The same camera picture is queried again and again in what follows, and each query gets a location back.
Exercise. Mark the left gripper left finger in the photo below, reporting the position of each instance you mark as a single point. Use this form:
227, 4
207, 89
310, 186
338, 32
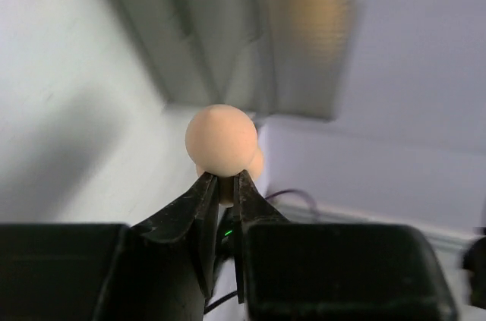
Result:
162, 267

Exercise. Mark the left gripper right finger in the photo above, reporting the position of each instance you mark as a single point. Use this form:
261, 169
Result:
249, 208

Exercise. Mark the beige makeup sponge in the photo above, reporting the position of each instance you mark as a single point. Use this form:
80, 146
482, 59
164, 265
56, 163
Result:
222, 140

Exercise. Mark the clear acrylic organizer with lid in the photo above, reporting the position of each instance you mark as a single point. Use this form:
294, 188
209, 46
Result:
287, 57

